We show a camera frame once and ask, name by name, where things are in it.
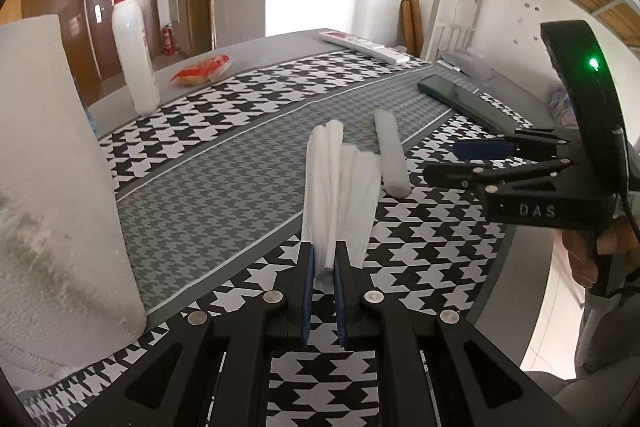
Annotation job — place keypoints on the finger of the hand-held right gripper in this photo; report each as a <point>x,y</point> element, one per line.
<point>480,149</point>
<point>460,174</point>

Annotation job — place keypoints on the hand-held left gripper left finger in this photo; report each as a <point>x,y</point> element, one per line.
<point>307,302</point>

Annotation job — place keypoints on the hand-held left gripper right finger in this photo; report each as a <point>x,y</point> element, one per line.
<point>340,302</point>

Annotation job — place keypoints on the white pleated cloth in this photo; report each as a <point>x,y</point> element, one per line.
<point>325,187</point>

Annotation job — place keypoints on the white foam box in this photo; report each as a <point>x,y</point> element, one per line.
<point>50,207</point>

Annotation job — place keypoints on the person's right hand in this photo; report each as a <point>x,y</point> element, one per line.
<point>617,239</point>

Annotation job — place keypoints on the printed bedding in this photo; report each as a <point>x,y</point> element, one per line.
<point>561,107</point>

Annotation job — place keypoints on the white foam stick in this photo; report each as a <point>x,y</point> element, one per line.
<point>392,157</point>

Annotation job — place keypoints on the white remote control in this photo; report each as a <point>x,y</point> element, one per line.
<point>365,47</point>

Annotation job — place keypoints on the person's grey clothing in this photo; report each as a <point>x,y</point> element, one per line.
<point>605,342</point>

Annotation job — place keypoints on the red snack packet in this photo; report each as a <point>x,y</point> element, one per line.
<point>200,71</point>

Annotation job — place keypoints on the red fire extinguisher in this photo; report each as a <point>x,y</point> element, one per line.
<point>168,41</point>

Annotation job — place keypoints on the white pump bottle red cap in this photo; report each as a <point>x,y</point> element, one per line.
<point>135,57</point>

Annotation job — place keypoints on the wooden wardrobe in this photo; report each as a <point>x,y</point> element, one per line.
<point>50,2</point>

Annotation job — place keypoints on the white wall panel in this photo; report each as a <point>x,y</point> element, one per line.
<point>175,12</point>

